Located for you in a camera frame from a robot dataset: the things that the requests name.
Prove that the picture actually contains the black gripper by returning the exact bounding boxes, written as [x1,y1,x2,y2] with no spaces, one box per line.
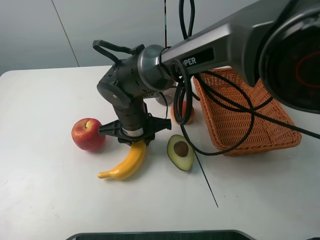
[98,116,172,146]

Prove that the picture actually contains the yellow banana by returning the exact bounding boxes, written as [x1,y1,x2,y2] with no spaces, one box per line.
[97,140,147,180]

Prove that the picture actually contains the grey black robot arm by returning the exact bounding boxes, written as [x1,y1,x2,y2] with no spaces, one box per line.
[92,0,320,144]

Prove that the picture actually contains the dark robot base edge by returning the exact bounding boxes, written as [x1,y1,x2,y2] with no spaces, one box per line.
[68,230,253,240]

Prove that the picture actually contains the brown wicker basket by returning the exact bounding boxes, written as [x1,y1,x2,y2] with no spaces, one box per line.
[193,68,302,156]

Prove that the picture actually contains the grey translucent plastic cup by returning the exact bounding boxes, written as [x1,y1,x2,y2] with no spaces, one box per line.
[155,86,176,106]

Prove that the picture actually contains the halved avocado with pit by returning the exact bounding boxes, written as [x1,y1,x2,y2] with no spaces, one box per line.
[167,134,195,172]

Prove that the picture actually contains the orange round bread bun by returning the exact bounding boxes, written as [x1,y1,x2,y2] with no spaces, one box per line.
[170,101,195,125]

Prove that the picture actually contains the red apple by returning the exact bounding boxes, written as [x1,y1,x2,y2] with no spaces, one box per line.
[71,118,106,152]

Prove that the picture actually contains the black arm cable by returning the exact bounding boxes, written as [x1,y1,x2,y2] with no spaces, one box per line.
[92,0,320,157]

